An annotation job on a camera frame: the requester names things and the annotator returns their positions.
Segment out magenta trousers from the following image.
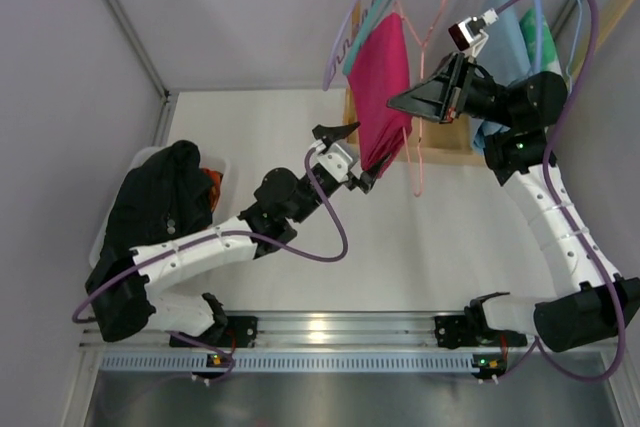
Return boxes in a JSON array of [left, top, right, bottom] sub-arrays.
[[347, 13, 412, 170]]

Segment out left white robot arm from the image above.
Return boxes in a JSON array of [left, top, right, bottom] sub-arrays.
[[77, 123, 389, 345]]

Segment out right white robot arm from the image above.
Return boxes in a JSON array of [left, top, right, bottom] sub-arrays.
[[387, 53, 639, 352]]

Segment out light blue trousers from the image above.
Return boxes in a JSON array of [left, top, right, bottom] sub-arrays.
[[469, 7, 531, 155]]

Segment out lilac plastic hanger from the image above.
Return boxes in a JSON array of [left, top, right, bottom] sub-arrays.
[[321, 0, 360, 91]]

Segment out wooden clothes rack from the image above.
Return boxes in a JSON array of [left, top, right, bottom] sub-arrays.
[[343, 0, 636, 166]]

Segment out green white garment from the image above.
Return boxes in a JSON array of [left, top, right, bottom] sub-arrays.
[[519, 8, 562, 75]]

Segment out white plastic laundry basket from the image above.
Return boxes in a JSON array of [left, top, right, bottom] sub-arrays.
[[88, 146, 238, 269]]

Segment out orange patterned garment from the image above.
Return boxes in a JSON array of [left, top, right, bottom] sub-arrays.
[[201, 168, 223, 212]]

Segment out black garment in basket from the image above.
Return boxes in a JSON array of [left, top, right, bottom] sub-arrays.
[[84, 140, 216, 298]]

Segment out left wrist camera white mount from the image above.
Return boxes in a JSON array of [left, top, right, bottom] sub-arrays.
[[310, 140, 359, 184]]

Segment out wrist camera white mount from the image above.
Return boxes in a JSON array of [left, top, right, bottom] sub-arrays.
[[448, 8, 499, 58], [310, 140, 359, 184]]

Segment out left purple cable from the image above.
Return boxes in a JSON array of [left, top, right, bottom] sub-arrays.
[[72, 146, 350, 383]]

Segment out purple cable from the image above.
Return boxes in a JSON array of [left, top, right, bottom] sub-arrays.
[[72, 146, 350, 383], [494, 0, 629, 381]]

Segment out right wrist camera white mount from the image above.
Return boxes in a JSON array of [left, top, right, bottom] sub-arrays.
[[448, 8, 499, 58]]

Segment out aluminium mounting rail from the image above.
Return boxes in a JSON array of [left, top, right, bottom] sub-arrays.
[[77, 310, 626, 349]]

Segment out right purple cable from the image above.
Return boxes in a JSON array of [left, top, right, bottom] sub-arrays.
[[494, 0, 629, 381]]

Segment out perforated grey cable duct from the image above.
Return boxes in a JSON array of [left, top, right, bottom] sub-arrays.
[[100, 351, 479, 374]]

